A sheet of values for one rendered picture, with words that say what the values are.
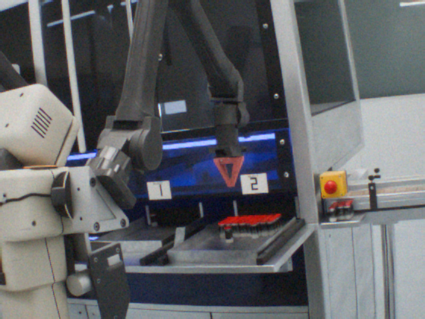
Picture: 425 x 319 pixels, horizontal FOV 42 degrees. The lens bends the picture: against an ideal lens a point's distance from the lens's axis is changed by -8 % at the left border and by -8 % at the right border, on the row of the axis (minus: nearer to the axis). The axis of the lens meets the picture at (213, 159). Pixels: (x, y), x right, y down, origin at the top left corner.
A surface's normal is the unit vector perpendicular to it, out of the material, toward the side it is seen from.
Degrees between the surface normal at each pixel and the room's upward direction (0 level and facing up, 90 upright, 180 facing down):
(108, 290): 90
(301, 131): 90
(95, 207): 90
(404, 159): 90
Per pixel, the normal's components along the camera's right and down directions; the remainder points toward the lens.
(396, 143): -0.40, 0.15
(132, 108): -0.40, -0.15
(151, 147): 0.91, 0.05
